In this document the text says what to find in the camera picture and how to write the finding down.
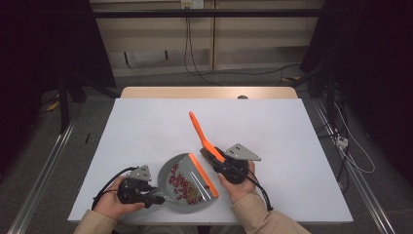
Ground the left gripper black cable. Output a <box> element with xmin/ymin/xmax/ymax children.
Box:
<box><xmin>92</xmin><ymin>166</ymin><xmax>139</xmax><ymax>211</ymax></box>

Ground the orange brush with grey bristles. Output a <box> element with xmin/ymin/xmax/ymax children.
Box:
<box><xmin>188</xmin><ymin>110</ymin><xmax>227</xmax><ymax>172</ymax></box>

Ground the grey dustpan with orange lip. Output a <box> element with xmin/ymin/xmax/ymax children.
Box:
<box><xmin>152</xmin><ymin>152</ymin><xmax>220</xmax><ymax>215</ymax></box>

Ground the person's left hand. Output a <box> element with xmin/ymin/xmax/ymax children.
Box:
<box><xmin>93</xmin><ymin>175</ymin><xmax>146</xmax><ymax>221</ymax></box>

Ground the black floor cable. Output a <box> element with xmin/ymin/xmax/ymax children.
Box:
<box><xmin>207</xmin><ymin>63</ymin><xmax>301</xmax><ymax>86</ymax></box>

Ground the aluminium floor rail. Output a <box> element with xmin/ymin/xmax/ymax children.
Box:
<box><xmin>6</xmin><ymin>120</ymin><xmax>79</xmax><ymax>234</ymax></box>
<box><xmin>311</xmin><ymin>98</ymin><xmax>397</xmax><ymax>234</ymax></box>

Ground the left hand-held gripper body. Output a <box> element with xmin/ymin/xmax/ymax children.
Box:
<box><xmin>116</xmin><ymin>164</ymin><xmax>154</xmax><ymax>206</ymax></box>

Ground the black metal crossbar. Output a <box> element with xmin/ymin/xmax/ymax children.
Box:
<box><xmin>92</xmin><ymin>9</ymin><xmax>325</xmax><ymax>20</ymax></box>

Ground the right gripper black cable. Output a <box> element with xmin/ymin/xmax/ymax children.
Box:
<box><xmin>227</xmin><ymin>162</ymin><xmax>275</xmax><ymax>213</ymax></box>

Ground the person's right hand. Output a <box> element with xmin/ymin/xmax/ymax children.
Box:
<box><xmin>217</xmin><ymin>160</ymin><xmax>258</xmax><ymax>205</ymax></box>

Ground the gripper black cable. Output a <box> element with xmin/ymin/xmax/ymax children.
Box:
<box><xmin>227</xmin><ymin>162</ymin><xmax>275</xmax><ymax>213</ymax></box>
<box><xmin>92</xmin><ymin>166</ymin><xmax>139</xmax><ymax>211</ymax></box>

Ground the white table mat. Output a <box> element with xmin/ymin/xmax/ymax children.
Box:
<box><xmin>67</xmin><ymin>97</ymin><xmax>355</xmax><ymax>225</ymax></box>

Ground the white power strip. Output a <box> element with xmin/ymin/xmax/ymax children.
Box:
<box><xmin>335</xmin><ymin>136</ymin><xmax>350</xmax><ymax>149</ymax></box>

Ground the white wall socket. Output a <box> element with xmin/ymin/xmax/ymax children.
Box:
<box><xmin>180</xmin><ymin>0</ymin><xmax>205</xmax><ymax>10</ymax></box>

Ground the white cable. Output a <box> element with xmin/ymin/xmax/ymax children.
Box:
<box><xmin>333</xmin><ymin>101</ymin><xmax>376</xmax><ymax>175</ymax></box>

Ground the dark curtain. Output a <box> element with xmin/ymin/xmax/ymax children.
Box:
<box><xmin>300</xmin><ymin>0</ymin><xmax>413</xmax><ymax>186</ymax></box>
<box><xmin>0</xmin><ymin>0</ymin><xmax>117</xmax><ymax>167</ymax></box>

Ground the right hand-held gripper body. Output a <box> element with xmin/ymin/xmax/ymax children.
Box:
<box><xmin>216</xmin><ymin>142</ymin><xmax>262</xmax><ymax>185</ymax></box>

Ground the heap of small green beans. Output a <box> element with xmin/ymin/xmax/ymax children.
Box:
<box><xmin>186</xmin><ymin>188</ymin><xmax>205</xmax><ymax>201</ymax></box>

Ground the black hanging cable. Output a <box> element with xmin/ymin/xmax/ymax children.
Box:
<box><xmin>183</xmin><ymin>16</ymin><xmax>223</xmax><ymax>87</ymax></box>

